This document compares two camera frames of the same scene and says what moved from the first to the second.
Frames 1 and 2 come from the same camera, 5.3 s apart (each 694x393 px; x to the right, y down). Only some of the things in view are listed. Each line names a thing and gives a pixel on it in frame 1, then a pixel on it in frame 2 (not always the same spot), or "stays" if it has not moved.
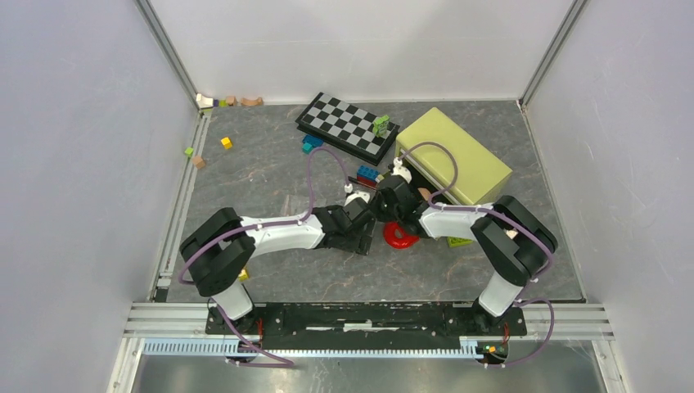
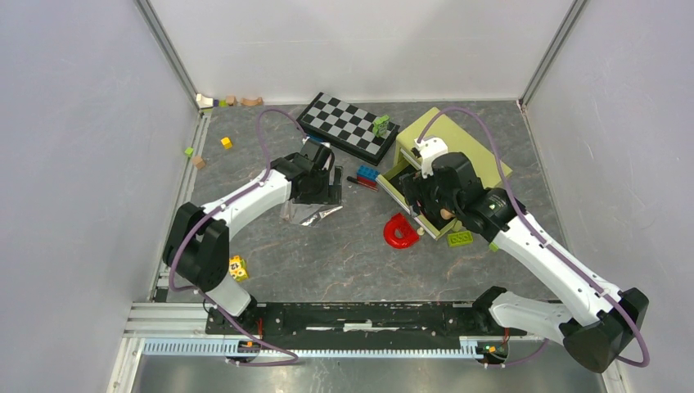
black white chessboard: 346,128 stays
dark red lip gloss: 354,180 stays
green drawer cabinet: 479,171 stays
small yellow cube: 227,143 stays
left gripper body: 355,241 to 322,174
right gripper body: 384,211 to 433,197
